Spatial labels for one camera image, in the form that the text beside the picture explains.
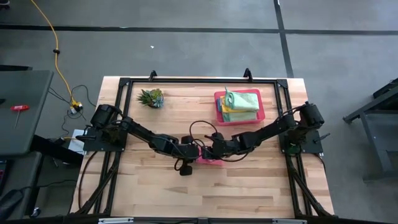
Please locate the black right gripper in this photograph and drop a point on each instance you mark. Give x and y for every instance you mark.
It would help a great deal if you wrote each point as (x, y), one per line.
(225, 146)

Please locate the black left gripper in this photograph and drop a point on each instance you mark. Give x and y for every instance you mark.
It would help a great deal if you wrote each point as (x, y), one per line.
(185, 151)

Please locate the pink microfiber towel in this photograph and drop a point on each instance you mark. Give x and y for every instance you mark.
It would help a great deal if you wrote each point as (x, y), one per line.
(214, 161)

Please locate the yellow microfiber towel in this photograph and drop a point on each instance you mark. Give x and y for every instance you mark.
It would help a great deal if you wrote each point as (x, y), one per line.
(228, 109)

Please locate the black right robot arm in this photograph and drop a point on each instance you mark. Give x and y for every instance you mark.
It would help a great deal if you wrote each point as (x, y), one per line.
(280, 127)

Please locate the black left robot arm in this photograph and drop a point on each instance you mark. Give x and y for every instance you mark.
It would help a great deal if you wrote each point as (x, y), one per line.
(140, 132)

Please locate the pink plastic bin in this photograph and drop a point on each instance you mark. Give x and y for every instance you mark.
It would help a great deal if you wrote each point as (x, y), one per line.
(261, 116)

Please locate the potted succulent plant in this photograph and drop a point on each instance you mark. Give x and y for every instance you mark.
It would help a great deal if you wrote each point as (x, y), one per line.
(152, 98)

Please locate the white paper sheet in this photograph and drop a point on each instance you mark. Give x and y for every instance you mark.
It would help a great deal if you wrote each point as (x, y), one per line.
(76, 146)

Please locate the black equipment stand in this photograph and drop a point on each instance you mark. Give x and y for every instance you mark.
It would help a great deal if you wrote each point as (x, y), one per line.
(56, 149)

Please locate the black metal desk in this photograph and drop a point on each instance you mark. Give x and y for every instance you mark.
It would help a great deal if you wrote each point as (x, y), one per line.
(370, 133)

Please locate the grey side table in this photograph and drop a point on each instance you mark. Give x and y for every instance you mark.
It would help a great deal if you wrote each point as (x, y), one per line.
(21, 109)

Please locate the black aluminium table frame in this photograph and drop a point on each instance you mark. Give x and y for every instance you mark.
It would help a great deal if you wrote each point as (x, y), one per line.
(202, 80)

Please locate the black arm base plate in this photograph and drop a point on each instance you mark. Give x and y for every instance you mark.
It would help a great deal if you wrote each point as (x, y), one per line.
(311, 146)
(99, 146)

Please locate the silver aluminium bracket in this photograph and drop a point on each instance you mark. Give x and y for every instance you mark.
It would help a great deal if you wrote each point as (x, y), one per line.
(115, 220)
(289, 221)

